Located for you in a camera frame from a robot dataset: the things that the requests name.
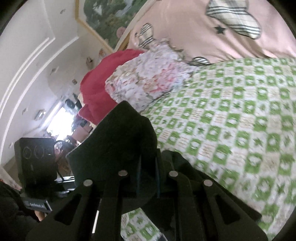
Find pink quilt with plaid hearts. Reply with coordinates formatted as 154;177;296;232
128;1;295;64

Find floral ruffled pillow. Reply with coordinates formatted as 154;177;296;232
105;39;200;112

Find framed landscape painting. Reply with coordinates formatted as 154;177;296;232
75;0;155;53

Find green white patterned bedsheet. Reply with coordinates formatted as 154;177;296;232
120;56;296;241

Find left hand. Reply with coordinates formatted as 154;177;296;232
35;210;47;221

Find black pants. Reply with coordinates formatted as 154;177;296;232
66;100;193;216

